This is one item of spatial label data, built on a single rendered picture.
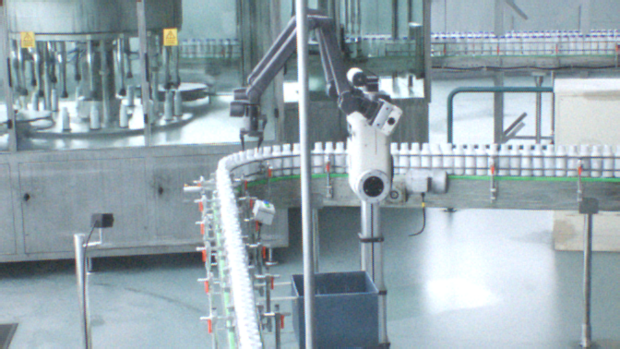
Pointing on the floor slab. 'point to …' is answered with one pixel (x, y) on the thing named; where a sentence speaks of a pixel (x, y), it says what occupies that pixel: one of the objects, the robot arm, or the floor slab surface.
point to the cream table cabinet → (579, 118)
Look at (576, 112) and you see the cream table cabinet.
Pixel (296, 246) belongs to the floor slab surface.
